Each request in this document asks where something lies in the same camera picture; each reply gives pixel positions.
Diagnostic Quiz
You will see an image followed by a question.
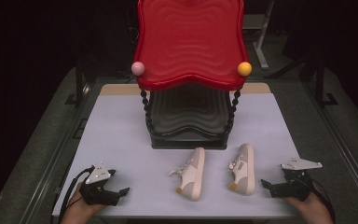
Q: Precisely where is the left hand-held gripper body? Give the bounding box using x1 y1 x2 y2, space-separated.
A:
78 161 120 207

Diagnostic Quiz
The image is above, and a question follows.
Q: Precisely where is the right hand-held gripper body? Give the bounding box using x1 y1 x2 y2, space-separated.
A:
269 157 324 202

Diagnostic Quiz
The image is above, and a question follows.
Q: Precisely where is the white and grey sneaker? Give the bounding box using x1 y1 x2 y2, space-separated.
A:
227 143 255 196
168 147 206 202

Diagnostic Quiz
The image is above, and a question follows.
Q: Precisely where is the red and black shoe rack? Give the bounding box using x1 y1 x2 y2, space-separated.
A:
131 0 253 151

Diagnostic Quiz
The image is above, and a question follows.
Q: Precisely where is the person's left hand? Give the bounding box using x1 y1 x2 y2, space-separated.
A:
61 183 106 224

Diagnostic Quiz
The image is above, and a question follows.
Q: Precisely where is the person's right hand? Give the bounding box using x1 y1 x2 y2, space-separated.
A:
283 183 335 224

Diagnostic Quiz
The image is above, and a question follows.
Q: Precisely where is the black metal stand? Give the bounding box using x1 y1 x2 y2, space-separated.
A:
64 55 91 106
315 59 339 106

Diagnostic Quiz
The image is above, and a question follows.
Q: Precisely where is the white metal stand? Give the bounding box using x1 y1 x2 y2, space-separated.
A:
241 0 276 70

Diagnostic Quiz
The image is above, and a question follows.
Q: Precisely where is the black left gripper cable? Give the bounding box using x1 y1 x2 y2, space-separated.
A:
57 166 96 224

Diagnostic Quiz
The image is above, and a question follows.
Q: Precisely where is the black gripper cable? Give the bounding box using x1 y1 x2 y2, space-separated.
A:
57 166 96 224
304 178 337 223

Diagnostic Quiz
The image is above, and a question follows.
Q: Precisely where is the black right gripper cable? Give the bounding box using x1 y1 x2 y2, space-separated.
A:
304 178 337 223

